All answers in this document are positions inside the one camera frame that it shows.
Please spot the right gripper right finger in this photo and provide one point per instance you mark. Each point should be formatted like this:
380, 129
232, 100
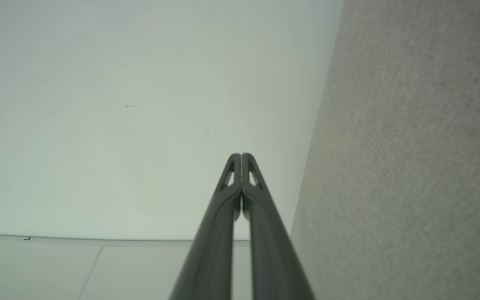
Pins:
273, 258

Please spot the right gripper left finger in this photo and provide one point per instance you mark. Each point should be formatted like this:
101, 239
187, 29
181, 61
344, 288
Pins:
213, 250

